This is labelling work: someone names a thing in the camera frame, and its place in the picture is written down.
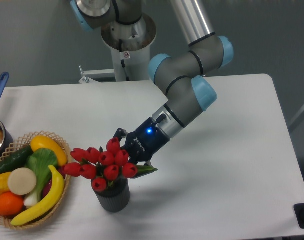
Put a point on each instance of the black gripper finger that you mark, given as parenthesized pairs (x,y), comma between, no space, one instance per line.
(144,169)
(121,136)

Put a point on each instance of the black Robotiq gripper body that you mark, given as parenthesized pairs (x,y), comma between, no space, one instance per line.
(145,141)

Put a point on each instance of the red tulip bouquet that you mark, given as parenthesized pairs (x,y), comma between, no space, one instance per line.
(102,168)

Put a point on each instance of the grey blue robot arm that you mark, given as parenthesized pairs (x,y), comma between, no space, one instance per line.
(129,33)

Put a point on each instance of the dark grey ribbed vase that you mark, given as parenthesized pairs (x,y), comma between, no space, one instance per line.
(116,198)

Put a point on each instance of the dark red fruit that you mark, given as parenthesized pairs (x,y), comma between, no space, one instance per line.
(47,187)

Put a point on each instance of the green bok choy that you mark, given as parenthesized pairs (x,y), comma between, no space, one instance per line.
(38,163)

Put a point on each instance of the yellow banana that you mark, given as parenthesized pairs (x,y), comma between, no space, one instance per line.
(44,205)

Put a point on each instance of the woven wicker basket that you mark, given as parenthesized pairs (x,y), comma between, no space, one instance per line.
(20,143)

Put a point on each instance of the green cucumber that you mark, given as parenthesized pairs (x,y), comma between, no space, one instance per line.
(15,160)

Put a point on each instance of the round beige disc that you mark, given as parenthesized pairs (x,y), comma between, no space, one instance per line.
(21,181)

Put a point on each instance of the yellow bell pepper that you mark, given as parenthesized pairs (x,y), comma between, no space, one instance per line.
(3,182)

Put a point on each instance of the orange fruit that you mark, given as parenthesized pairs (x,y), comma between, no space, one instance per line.
(10,204)

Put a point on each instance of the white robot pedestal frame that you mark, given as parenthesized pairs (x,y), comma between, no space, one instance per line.
(127,66)

